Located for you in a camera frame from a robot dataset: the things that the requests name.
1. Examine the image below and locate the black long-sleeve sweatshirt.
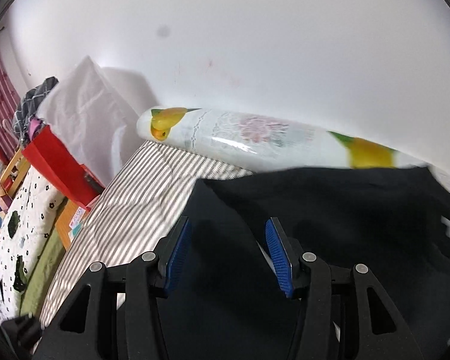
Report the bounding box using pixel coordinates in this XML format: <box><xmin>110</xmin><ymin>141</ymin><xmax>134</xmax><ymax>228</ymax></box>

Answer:
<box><xmin>158</xmin><ymin>166</ymin><xmax>450</xmax><ymax>359</ymax></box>

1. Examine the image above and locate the wooden bed headboard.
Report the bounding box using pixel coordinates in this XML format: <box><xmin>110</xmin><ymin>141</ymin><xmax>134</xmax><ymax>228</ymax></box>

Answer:
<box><xmin>0</xmin><ymin>147</ymin><xmax>31</xmax><ymax>263</ymax></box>

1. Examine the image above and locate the white black-dotted blanket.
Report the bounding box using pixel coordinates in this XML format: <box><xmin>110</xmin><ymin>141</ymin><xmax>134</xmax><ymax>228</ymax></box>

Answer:
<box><xmin>0</xmin><ymin>167</ymin><xmax>64</xmax><ymax>323</ymax></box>

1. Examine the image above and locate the floral plastic rolled mat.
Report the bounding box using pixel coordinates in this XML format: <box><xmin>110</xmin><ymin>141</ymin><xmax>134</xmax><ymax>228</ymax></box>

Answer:
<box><xmin>135</xmin><ymin>106</ymin><xmax>450</xmax><ymax>196</ymax></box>

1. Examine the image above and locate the grey plaid cloth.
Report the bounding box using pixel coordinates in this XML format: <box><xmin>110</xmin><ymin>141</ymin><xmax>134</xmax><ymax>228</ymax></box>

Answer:
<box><xmin>12</xmin><ymin>76</ymin><xmax>59</xmax><ymax>148</ymax></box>

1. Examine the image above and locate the red paper shopping bag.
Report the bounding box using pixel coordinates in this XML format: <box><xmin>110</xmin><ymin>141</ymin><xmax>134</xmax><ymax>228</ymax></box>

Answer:
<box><xmin>22</xmin><ymin>125</ymin><xmax>99</xmax><ymax>211</ymax></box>

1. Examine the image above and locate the wooden bedside table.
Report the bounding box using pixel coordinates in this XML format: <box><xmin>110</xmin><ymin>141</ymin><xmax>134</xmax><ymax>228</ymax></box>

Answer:
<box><xmin>55</xmin><ymin>199</ymin><xmax>91</xmax><ymax>250</ymax></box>

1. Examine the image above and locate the white Miniso plastic bag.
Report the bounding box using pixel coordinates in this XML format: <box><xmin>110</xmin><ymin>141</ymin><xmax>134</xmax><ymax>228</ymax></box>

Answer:
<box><xmin>37</xmin><ymin>56</ymin><xmax>158</xmax><ymax>186</ymax></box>

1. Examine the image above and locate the striped grey white quilt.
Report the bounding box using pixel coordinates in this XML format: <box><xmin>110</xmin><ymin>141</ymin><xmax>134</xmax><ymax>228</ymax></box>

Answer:
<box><xmin>40</xmin><ymin>141</ymin><xmax>251</xmax><ymax>326</ymax></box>

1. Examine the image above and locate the green bed sheet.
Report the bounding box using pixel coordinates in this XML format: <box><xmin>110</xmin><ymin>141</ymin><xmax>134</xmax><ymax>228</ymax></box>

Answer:
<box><xmin>20</xmin><ymin>228</ymin><xmax>65</xmax><ymax>318</ymax></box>

